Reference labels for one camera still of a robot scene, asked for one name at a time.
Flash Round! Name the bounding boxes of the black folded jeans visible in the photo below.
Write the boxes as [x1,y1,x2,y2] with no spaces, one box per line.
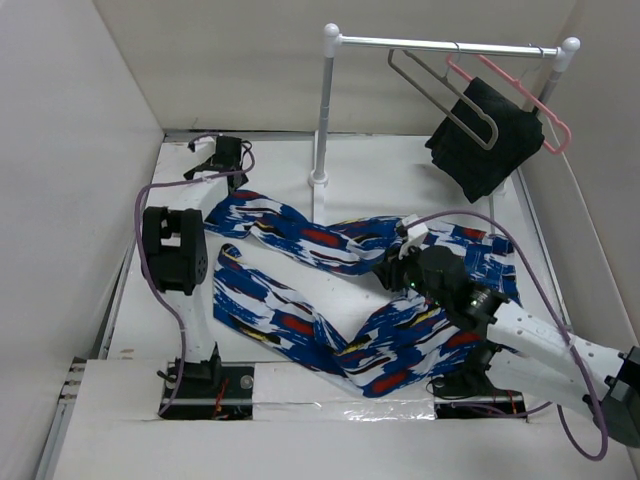
[424,76,545,205]

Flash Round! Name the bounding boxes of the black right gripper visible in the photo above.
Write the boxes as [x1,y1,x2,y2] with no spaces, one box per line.
[370,238,449,309]

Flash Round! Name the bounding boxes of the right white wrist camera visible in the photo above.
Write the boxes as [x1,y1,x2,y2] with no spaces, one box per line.
[396,214,429,259]

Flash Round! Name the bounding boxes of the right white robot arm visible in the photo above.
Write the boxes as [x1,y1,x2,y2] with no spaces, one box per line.
[373,246,639,448]

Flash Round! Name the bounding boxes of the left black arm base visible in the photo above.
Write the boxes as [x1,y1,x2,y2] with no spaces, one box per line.
[156,349,255,421]

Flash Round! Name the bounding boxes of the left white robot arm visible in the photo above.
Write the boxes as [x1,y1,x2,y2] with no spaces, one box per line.
[140,135,255,397]

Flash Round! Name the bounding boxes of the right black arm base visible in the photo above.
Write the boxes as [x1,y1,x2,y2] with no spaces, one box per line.
[426,342,526,420]

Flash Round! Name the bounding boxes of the white metal clothes rack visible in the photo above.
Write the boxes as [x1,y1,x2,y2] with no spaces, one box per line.
[308,23,581,223]

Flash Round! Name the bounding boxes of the purple cable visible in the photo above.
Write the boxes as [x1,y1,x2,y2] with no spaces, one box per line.
[407,210,610,460]
[133,133,257,416]

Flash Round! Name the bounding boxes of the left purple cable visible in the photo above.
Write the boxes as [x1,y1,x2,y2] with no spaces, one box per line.
[133,133,257,416]

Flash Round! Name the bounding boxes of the blue patterned trousers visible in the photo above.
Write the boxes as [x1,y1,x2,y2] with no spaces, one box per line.
[204,188,522,400]

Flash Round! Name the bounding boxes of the grey clothes hanger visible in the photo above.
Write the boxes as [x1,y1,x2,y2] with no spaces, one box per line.
[386,47,499,151]

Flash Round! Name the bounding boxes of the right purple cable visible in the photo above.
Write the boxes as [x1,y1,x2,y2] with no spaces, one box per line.
[407,210,610,460]

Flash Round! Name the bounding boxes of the pink clothes hanger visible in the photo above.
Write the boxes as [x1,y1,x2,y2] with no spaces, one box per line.
[475,54,572,155]

